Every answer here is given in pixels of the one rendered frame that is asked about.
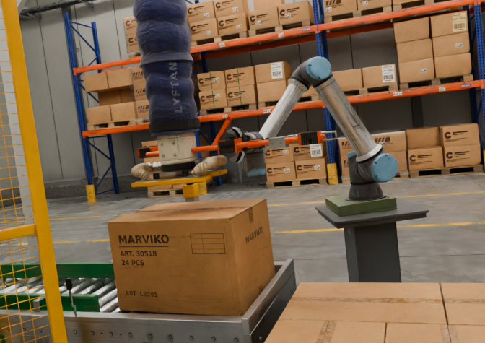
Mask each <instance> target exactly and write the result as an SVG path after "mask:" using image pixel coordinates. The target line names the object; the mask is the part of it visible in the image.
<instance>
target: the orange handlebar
mask: <svg viewBox="0 0 485 343"><path fill-rule="evenodd" d="M322 139H325V134H320V140H322ZM284 141H285V143H294V142H299V139H298V136H295V137H287V138H285V140H284ZM268 143H269V142H268V139H267V140H262V139H257V140H250V141H246V142H240V143H237V148H243V147H247V148H254V147H257V148H259V147H262V146H265V145H269V144H268ZM214 150H218V146H217V145H214V146H203V147H193V148H191V151H192V152H206V151H214ZM146 156H147V157H156V156H159V152H158V149H155V150H154V152H147V153H146Z"/></svg>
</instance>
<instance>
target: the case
mask: <svg viewBox="0 0 485 343"><path fill-rule="evenodd" d="M107 224H108V233H109V239H110V248H111V253H112V259H113V269H114V275H115V284H116V289H117V295H118V304H119V310H120V311H142V312H155V313H178V314H191V315H203V316H244V314H245V313H246V312H247V310H248V309H249V308H250V306H251V305H252V304H253V303H254V302H255V300H256V299H257V297H258V296H259V295H260V294H261V293H262V292H263V290H264V289H265V287H266V286H267V285H268V283H269V282H270V281H271V280H272V279H273V277H274V276H275V269H274V257H273V251H272V244H271V232H270V225H269V218H268V207H267V200H266V199H238V200H223V201H195V202H181V203H166V204H155V205H153V206H150V207H147V208H145V209H141V210H139V211H136V212H133V213H130V214H127V215H124V216H122V217H119V218H116V219H114V220H111V221H108V222H107Z"/></svg>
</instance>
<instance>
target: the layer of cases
mask: <svg viewBox="0 0 485 343"><path fill-rule="evenodd" d="M440 285H441V290H440ZM441 293H442V294H441ZM264 343H485V283H441V284H439V283H374V282H300V284H299V286H298V288H297V289H296V291H295V292H294V294H293V296H292V298H291V299H290V301H289V302H288V304H287V306H286V308H285V309H284V311H283V313H282V314H281V315H280V317H279V320H278V321H277V322H276V324H275V326H274V327H273V329H272V330H271V333H270V334H269V336H268V337H267V339H266V341H265V342H264Z"/></svg>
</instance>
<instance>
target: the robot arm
mask: <svg viewBox="0 0 485 343"><path fill-rule="evenodd" d="M311 85H312V86H313V88H314V89H315V90H316V92H317V93H318V95H319V96H320V98H321V100H322V101H323V102H324V104H325V106H326V107H327V109H328V110H329V112H330V114H331V115H332V116H333V118H334V120H335V121H336V123H337V124H338V126H339V128H340V129H341V131H342V132H343V134H344V136H345V137H346V138H347V140H348V142H349V143H350V145H351V146H352V148H353V149H354V151H353V152H348V154H347V160H348V166H349V177H350V183H351V187H350V190H349V199H351V200H368V199H376V198H380V197H381V196H383V191H382V189H381V187H380V185H379V183H385V182H388V181H391V180H392V179H393V178H394V177H395V176H396V173H397V171H398V163H397V161H396V159H395V158H394V156H392V155H389V154H386V152H385V150H384V149H383V147H382V146H381V144H376V143H375V142H374V140H373V139H372V137H371V136H370V134H369V132H368V131H367V129H366V128H365V126H364V124H363V123H362V121H361V120H360V118H359V116H358V115H357V113H356V112H355V110H354V109H353V107H352V106H351V104H350V102H349V101H348V99H347V98H346V96H345V94H344V93H343V91H342V89H341V88H340V87H339V85H338V83H337V81H336V80H335V79H334V77H333V74H332V73H331V65H330V63H329V61H328V60H327V59H326V58H323V57H321V56H317V57H313V58H311V59H309V60H307V61H304V62H303V63H302V64H300V65H299V67H298V68H297V69H296V70H295V71H294V73H293V74H292V76H291V77H290V78H289V86H288V88H287V89H286V90H285V92H284V94H283V95H282V96H281V98H280V100H279V102H278V103H277V104H276V107H275V108H274V109H273V111H272V113H271V115H270V116H269V117H268V119H267V121H266V122H265V123H264V125H263V127H262V129H261V130H260V132H259V133H258V132H255V131H252V132H249V133H248V132H247V131H246V132H245V133H243V130H242V129H239V128H236V127H232V129H230V130H228V131H226V132H227V133H228V134H233V137H227V138H230V139H228V140H232V139H238V138H242V142H246V141H250V140H257V139H262V140H265V138H270V137H276V135H277V134H278V132H279V130H280V129H281V127H282V126H283V124H284V122H285V121H286V119H287V118H288V116H289V114H290V113H291V112H292V109H293V108H294V106H295V105H296V103H297V101H298V100H299V98H300V97H301V95H302V93H304V92H307V91H308V90H309V88H310V86H311ZM268 148H269V146H266V145H265V146H262V147H259V148H257V147H254V148H247V147H243V148H242V152H238V153H236V155H235V156H234V157H231V158H230V160H231V161H236V163H239V164H240V167H241V169H242V170H244V171H245V172H247V174H248V177H253V176H259V175H265V173H266V169H265V163H264V157H263V156H264V155H265V153H266V151H267V149H268Z"/></svg>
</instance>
